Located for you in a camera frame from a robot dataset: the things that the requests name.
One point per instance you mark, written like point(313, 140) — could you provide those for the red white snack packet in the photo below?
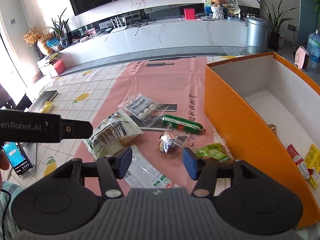
point(299, 161)

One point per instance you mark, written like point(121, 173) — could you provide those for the white wifi router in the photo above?
point(119, 24)

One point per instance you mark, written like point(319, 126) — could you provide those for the orange plush toy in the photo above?
point(44, 48)

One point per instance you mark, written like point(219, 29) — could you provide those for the clear bag white balls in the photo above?
point(145, 112)

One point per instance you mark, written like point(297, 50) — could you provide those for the white bread snack bag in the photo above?
point(112, 135)

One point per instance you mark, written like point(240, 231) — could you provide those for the pink small heater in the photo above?
point(302, 58)

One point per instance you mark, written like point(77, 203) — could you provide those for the teddy bear in bucket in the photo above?
point(217, 7)

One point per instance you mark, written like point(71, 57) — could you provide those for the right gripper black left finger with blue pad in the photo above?
point(112, 169)

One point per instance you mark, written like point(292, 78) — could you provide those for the green raisin snack bag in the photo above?
point(215, 151)

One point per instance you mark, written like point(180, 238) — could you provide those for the dried orange flowers vase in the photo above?
point(31, 37)

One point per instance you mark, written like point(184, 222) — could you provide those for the green plant glass vase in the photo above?
point(60, 28)

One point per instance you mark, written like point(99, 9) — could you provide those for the blue water bottle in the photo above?
point(313, 45)

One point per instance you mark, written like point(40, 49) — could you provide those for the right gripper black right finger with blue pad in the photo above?
point(203, 171)

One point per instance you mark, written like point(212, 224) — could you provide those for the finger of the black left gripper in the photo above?
point(75, 129)

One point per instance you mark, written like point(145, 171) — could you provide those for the green sausage stick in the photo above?
point(182, 124)

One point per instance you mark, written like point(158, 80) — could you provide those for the yellow snack packet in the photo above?
point(312, 162)

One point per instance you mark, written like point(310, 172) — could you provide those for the orange cardboard box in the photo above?
point(261, 104)

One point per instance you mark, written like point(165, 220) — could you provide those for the potted green plant right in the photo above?
point(275, 17)

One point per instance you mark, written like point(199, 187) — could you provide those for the red box on cabinet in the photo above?
point(189, 13)

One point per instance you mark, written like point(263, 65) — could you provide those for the pink printed table mat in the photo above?
point(180, 83)

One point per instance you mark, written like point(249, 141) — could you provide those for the white marble tv cabinet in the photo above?
point(162, 34)

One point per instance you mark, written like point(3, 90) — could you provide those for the person's left hand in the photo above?
point(4, 165)

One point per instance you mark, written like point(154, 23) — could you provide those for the red box on floor stack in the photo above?
point(56, 68)

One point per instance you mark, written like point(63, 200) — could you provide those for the round paper fan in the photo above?
point(232, 6)

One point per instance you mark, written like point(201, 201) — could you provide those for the silver trash can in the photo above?
point(256, 35)

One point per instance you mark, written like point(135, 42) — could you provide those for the smartphone with lit screen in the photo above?
point(18, 158)

